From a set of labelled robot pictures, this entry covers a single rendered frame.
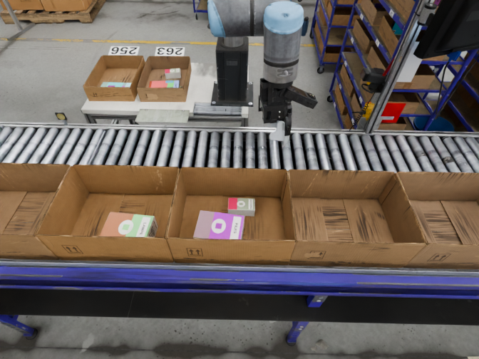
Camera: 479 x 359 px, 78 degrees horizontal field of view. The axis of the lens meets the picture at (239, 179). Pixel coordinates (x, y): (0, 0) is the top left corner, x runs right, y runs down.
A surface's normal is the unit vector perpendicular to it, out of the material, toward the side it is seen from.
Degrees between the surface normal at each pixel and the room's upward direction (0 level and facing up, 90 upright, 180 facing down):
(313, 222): 2
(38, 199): 0
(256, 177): 89
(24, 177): 89
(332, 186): 89
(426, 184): 89
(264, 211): 1
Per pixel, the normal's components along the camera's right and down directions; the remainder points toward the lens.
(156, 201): 0.03, -0.65
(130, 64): 0.00, 0.74
